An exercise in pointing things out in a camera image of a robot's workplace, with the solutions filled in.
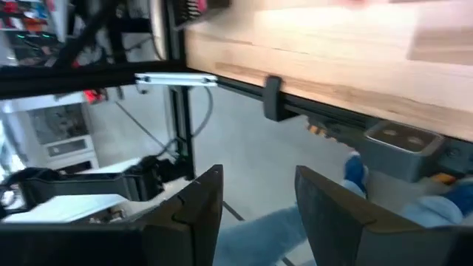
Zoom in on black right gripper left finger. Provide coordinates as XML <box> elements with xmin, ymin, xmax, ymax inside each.
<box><xmin>140</xmin><ymin>164</ymin><xmax>225</xmax><ymax>266</ymax></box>

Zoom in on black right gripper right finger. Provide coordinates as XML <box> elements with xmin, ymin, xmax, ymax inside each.
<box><xmin>294</xmin><ymin>165</ymin><xmax>376</xmax><ymax>266</ymax></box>

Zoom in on person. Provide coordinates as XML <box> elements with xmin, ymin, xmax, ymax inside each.
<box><xmin>213</xmin><ymin>151</ymin><xmax>473</xmax><ymax>266</ymax></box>

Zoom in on silver aluminium bar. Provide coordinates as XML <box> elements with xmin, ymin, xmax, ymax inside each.
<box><xmin>135</xmin><ymin>72</ymin><xmax>219</xmax><ymax>88</ymax></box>

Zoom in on white paper sheets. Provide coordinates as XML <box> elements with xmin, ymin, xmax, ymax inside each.
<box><xmin>1</xmin><ymin>194</ymin><xmax>130</xmax><ymax>223</ymax></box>

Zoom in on white cabinet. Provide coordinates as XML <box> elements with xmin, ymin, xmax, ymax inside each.
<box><xmin>27</xmin><ymin>103</ymin><xmax>100</xmax><ymax>171</ymax></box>

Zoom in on black desk beam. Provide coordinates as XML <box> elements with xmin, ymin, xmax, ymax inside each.
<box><xmin>0</xmin><ymin>61</ymin><xmax>186</xmax><ymax>100</ymax></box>

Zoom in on cluttered equipment rack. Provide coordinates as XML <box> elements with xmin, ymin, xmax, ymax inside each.
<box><xmin>0</xmin><ymin>0</ymin><xmax>69</xmax><ymax>67</ymax></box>

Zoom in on black aluminium table frame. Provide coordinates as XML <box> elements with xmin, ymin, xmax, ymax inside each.
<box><xmin>55</xmin><ymin>0</ymin><xmax>473</xmax><ymax>182</ymax></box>

